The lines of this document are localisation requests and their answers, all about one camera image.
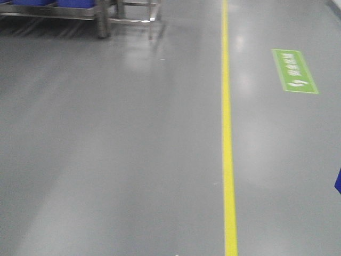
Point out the blue plastic block part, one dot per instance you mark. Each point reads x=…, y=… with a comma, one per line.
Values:
x=337, y=184

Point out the stainless steel cart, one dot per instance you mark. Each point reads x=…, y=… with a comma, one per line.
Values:
x=105, y=13

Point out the green floor sign sticker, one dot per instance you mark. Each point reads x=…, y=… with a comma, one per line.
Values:
x=293, y=71

